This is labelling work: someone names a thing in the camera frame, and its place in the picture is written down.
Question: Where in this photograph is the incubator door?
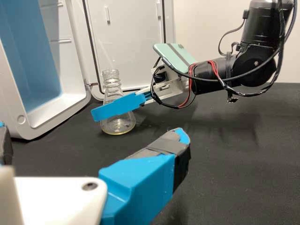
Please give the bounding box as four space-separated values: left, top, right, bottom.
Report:
81 0 177 101

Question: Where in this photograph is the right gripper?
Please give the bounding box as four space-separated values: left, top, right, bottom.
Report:
90 66 189 123

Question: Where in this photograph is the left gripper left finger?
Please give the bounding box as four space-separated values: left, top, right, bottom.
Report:
0 120 14 166

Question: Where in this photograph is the right wrist camera phone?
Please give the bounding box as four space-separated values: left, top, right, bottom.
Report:
153 42 199 74

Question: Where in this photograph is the clear flask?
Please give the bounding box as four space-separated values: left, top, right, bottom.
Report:
99 68 137 136

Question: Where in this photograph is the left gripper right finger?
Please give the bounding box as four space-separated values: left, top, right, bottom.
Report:
98 127 192 225

